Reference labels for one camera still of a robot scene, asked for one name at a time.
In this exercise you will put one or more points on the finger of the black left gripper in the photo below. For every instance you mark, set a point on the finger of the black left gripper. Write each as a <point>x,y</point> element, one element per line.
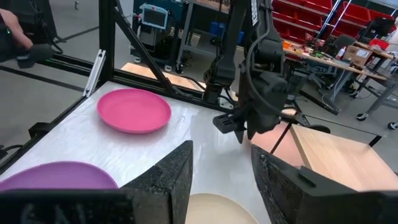
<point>258,133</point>
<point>227,124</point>

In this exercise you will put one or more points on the purple plate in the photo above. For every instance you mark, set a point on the purple plate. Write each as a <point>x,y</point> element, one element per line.
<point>59,175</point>

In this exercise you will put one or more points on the light wooden platform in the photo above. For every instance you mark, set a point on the light wooden platform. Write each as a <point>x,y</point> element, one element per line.
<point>146,73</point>

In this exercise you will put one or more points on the wooden board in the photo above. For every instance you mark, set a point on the wooden board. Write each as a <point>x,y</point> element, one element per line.
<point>342,155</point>

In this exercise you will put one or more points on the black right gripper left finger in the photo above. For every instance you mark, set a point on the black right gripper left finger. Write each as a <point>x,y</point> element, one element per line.
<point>168,180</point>

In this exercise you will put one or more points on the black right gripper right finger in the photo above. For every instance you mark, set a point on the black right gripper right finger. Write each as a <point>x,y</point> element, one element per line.
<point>295,199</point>

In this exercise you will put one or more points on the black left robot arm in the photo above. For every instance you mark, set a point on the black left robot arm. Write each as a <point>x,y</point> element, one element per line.
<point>231,46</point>

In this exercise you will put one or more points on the person's hand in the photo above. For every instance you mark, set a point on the person's hand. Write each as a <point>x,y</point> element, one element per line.
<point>15,28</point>

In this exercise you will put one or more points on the table with caster wheels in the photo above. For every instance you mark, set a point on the table with caster wheels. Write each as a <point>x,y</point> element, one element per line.
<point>382,93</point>

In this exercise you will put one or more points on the black aluminium rig frame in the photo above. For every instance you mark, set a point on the black aluminium rig frame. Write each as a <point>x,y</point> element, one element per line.
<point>107,37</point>

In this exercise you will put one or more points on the pink plate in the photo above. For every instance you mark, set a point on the pink plate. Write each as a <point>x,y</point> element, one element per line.
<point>133,110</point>

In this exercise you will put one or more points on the blue storage bin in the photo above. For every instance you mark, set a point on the blue storage bin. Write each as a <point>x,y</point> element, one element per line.
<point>217,29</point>

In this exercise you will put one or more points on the cardboard box with white label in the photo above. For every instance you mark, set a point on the cardboard box with white label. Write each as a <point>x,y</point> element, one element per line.
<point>357,56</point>

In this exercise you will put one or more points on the dark blue equipment cart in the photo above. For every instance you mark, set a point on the dark blue equipment cart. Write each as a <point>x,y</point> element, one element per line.
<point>174,12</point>

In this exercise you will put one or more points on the black table edge clamp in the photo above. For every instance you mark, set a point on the black table edge clamp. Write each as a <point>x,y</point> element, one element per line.
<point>40,129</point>

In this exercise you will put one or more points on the cream plate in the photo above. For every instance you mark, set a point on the cream plate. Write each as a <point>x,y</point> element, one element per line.
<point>217,210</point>

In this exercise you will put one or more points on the rack of red bins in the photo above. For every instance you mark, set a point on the rack of red bins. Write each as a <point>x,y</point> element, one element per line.
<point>298,18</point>

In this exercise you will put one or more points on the white arm base bracket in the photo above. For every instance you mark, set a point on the white arm base bracket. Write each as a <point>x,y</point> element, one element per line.
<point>226,103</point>

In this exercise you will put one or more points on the blue-framed monitor device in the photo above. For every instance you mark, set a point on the blue-framed monitor device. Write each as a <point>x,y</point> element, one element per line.
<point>154,17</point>

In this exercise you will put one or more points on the silver aluminium extrusion bar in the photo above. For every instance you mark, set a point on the silver aluminium extrusion bar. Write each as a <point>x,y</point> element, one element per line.
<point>94,73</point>

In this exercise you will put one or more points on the cluttered workbench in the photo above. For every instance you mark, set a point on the cluttered workbench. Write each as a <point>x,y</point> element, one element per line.
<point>329,63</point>

